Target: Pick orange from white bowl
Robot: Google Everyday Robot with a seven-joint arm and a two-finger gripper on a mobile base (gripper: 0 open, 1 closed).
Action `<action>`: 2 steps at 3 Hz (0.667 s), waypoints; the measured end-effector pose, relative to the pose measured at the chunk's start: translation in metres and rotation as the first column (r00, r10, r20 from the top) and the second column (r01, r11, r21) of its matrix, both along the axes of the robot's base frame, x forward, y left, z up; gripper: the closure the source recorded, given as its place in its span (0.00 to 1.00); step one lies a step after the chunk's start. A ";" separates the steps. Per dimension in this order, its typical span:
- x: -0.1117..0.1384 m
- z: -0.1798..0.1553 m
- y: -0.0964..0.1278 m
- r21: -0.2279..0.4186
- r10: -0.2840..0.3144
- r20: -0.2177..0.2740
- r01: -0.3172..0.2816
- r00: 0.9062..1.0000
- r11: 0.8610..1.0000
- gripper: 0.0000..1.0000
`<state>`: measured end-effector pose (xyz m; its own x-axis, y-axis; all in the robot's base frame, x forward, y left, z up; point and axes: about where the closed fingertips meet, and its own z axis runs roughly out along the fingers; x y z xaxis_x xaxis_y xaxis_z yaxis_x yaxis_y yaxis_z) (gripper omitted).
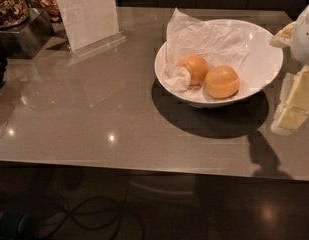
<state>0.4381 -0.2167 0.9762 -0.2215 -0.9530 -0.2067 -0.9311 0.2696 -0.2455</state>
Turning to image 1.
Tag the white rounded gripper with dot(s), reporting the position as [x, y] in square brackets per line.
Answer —
[303, 39]

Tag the orange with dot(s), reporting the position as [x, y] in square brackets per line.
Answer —
[196, 66]
[222, 82]

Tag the white ceramic bowl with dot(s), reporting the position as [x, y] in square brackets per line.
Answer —
[259, 69]

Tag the white crumpled paper napkin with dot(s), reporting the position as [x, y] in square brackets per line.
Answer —
[217, 44]

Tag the clear acrylic sign holder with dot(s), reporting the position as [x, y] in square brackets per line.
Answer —
[90, 25]

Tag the metal square nut container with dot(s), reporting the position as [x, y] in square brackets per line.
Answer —
[23, 30]

